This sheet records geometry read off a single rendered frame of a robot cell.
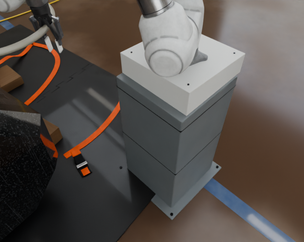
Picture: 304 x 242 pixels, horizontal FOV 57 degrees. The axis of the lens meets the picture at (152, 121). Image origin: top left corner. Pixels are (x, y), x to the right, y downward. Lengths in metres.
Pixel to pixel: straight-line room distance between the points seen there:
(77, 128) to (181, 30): 1.44
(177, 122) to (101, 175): 0.91
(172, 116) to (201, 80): 0.18
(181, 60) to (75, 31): 2.45
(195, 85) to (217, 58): 0.22
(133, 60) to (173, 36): 0.36
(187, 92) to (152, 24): 0.30
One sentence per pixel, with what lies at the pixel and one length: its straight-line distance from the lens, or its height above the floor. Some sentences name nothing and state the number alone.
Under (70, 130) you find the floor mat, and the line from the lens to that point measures 2.16.
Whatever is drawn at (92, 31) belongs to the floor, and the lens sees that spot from 3.20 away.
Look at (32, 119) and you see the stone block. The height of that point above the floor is 0.63.
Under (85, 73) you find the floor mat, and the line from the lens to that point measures 2.61.
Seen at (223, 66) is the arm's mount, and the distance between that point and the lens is 1.20.
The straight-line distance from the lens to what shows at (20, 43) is 1.30.
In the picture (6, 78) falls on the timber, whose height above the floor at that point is 0.09.
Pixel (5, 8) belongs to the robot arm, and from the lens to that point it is 1.11.
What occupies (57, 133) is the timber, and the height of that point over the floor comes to 0.09.
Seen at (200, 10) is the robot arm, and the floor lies 1.13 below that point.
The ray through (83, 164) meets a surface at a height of 0.04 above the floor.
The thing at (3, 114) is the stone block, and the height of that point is 0.74.
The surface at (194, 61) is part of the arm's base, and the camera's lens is 1.18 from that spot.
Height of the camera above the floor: 1.62
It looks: 49 degrees down
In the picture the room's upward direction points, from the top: straight up
